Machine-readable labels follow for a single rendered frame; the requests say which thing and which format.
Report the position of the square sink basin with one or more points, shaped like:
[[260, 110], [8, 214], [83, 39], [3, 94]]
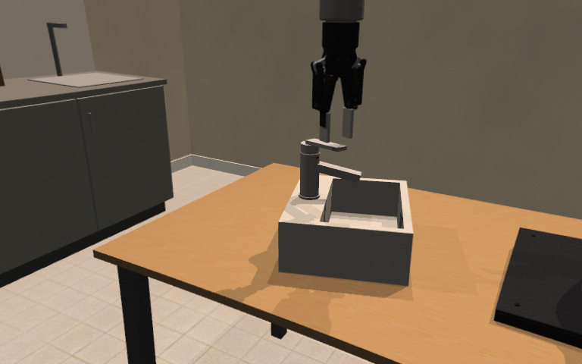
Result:
[[311, 242]]

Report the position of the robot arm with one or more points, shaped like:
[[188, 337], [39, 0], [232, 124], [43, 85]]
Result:
[[340, 11]]

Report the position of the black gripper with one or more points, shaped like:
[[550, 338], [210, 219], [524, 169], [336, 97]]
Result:
[[339, 41]]

